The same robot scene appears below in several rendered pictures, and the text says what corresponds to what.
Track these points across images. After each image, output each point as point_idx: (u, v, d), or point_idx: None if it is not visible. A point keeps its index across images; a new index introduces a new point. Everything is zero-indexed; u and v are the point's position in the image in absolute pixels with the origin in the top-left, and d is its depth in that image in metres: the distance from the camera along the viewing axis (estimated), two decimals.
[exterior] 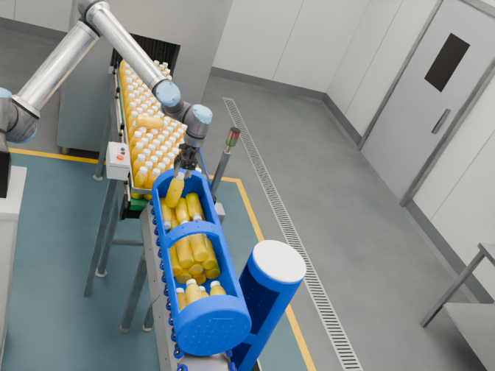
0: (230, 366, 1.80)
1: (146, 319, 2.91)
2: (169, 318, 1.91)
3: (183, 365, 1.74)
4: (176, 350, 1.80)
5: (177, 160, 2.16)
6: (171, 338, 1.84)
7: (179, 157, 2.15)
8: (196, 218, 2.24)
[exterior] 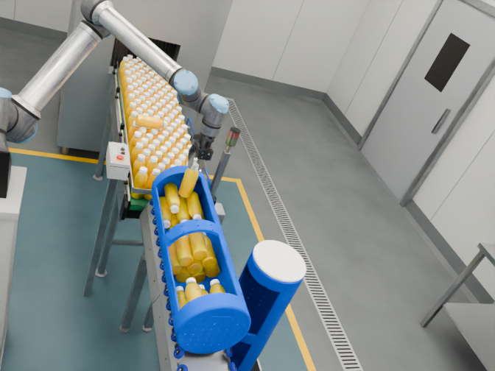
0: (230, 366, 1.80)
1: (146, 319, 2.91)
2: (168, 320, 1.91)
3: (183, 365, 1.74)
4: (176, 350, 1.80)
5: (191, 150, 2.16)
6: (172, 338, 1.84)
7: (194, 147, 2.15)
8: (196, 216, 2.25)
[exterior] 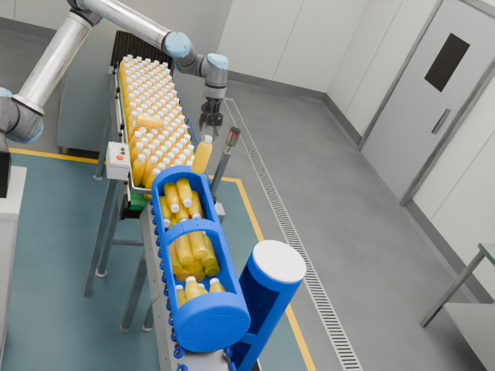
0: (230, 366, 1.80)
1: (146, 319, 2.91)
2: (168, 321, 1.90)
3: (183, 365, 1.74)
4: (176, 350, 1.80)
5: (202, 120, 2.06)
6: (173, 338, 1.83)
7: (203, 116, 2.05)
8: (195, 216, 2.25)
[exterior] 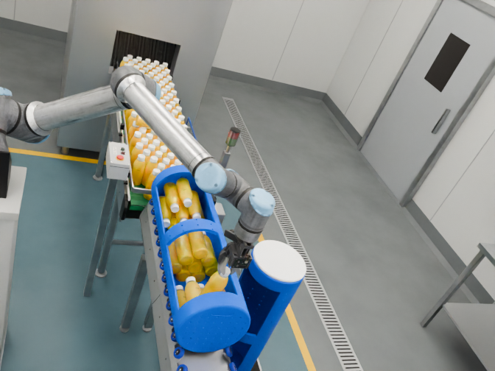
0: (230, 366, 1.80)
1: (146, 319, 2.91)
2: (168, 321, 1.90)
3: (183, 365, 1.74)
4: (176, 350, 1.80)
5: (223, 255, 1.67)
6: (173, 338, 1.83)
7: (227, 252, 1.66)
8: (195, 216, 2.25)
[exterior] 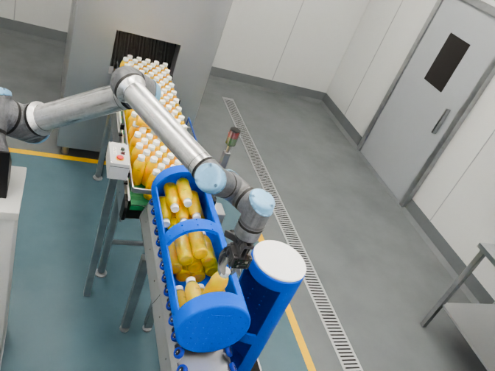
0: (230, 366, 1.80)
1: (146, 319, 2.91)
2: (168, 321, 1.90)
3: (183, 365, 1.74)
4: (176, 350, 1.80)
5: (224, 255, 1.67)
6: (173, 338, 1.83)
7: (227, 252, 1.66)
8: (195, 216, 2.25)
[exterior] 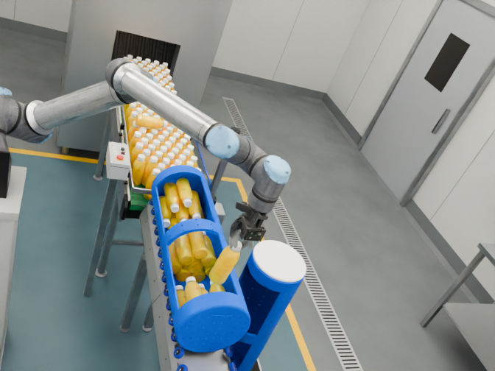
0: (230, 366, 1.80)
1: (146, 319, 2.91)
2: (168, 321, 1.90)
3: (183, 365, 1.74)
4: (176, 350, 1.80)
5: (236, 227, 1.60)
6: (173, 338, 1.83)
7: (239, 224, 1.59)
8: (195, 216, 2.25)
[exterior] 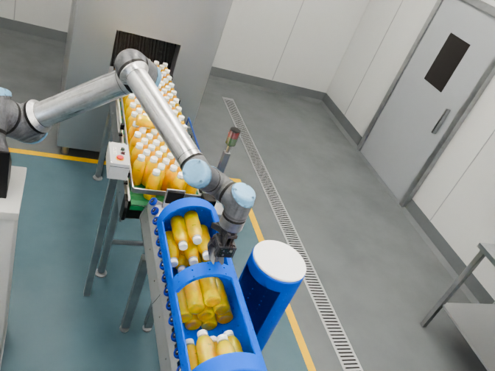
0: None
1: (146, 319, 2.91)
2: (170, 324, 1.89)
3: None
4: (175, 354, 1.79)
5: (211, 246, 1.80)
6: None
7: (213, 242, 1.78)
8: (205, 254, 2.06)
